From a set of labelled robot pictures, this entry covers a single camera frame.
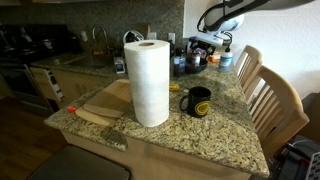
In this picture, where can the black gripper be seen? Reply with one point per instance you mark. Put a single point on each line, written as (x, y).
(206, 48)

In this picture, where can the pump bottle blue label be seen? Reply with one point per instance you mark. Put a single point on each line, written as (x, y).
(225, 61)

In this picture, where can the kitchen sink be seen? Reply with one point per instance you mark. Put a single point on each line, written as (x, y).
(90, 61)

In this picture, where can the white paper towel roll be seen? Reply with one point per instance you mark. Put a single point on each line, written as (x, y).
(148, 83)

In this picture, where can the brown cardboard box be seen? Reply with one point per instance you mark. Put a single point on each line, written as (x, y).
(311, 116)

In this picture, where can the small white blue box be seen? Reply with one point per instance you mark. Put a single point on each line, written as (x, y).
(119, 65)

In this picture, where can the beige lower kitchen cabinet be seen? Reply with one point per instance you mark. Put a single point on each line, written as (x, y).
(83, 86)

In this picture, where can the small red cap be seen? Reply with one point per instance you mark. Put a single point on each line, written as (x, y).
(71, 109)

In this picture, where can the black kitchen stove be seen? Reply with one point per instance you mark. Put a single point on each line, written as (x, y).
(20, 43)

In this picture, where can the white pill bottle orange label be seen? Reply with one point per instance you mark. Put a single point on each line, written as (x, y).
(196, 60)

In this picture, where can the black equipment bag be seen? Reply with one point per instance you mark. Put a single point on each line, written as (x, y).
(293, 160)

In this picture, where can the black mug yellow logo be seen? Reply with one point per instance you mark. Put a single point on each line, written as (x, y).
(198, 103)

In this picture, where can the wooden cutting board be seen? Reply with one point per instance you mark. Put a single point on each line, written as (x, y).
(106, 100)

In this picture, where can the orange packet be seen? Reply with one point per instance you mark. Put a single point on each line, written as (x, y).
(213, 58)

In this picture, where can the dark blue speckled bowl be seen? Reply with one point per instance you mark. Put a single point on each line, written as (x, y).
(200, 67)

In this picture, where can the white wall outlet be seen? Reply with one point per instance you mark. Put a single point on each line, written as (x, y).
(152, 35)
(171, 37)

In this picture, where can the dark grey bin lid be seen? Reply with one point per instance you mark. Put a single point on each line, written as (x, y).
(80, 163)

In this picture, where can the yellow banana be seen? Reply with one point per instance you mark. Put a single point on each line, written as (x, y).
(174, 87)

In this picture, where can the black appliance white arc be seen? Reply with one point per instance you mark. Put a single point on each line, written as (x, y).
(133, 36)

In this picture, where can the light wooden chair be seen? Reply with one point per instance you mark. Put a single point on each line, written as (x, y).
(280, 106)

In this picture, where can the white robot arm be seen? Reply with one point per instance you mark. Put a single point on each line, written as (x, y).
(223, 23)

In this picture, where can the black pepper grinder bottle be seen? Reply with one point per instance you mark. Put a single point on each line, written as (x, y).
(179, 63)

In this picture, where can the beige counter base cabinet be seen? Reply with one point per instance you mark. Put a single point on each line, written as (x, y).
(150, 160)

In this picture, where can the open wooden drawer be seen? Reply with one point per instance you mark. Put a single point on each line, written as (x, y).
(50, 83)

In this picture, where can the wooden chair back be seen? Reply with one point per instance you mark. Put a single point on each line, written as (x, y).
(250, 63)

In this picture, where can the chrome kitchen faucet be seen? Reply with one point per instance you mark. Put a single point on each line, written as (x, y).
(107, 41)

